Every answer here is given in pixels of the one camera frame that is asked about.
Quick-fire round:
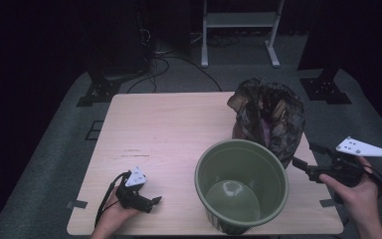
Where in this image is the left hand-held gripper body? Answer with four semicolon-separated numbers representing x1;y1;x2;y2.
114;165;154;214

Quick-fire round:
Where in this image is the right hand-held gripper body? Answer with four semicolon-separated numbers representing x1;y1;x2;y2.
315;136;382;187

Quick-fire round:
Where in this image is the dark plastic bag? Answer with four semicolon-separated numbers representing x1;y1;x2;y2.
226;77;306;169

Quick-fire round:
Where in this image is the green plastic bucket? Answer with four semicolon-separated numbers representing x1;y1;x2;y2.
194;138;290;236

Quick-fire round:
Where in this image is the person's left hand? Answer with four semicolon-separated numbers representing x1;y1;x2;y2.
91;188;141;239

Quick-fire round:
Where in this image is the person's right hand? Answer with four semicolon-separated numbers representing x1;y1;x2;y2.
318;155;380;230

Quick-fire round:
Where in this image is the white metal stand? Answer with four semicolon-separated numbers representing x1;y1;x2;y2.
200;0;286;70

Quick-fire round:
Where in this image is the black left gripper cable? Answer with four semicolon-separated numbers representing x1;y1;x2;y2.
94;170;132;228

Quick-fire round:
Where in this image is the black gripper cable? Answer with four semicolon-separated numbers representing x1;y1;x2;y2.
361;162;382;199
94;170;132;228

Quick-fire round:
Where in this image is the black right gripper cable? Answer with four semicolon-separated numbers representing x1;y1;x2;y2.
361;162;382;199

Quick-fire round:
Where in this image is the black stand with base plate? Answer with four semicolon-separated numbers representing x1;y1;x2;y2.
298;65;352;106
76;0;155;108

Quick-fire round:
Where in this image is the black floor cable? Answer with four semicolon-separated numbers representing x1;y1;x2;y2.
126;54;223;95

